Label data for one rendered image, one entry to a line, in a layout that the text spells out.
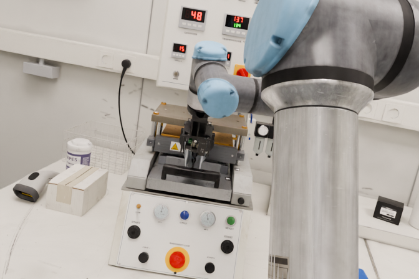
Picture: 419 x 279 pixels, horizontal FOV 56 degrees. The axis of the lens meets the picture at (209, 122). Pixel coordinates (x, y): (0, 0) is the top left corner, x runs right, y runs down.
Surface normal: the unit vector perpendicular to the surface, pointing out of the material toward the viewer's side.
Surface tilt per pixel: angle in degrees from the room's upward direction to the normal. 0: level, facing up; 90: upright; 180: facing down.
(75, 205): 91
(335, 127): 65
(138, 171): 40
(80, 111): 90
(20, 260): 0
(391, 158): 90
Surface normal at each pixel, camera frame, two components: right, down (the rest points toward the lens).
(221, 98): 0.16, 0.56
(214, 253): 0.04, -0.20
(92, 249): 0.16, -0.96
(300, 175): -0.50, -0.20
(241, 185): 0.11, -0.58
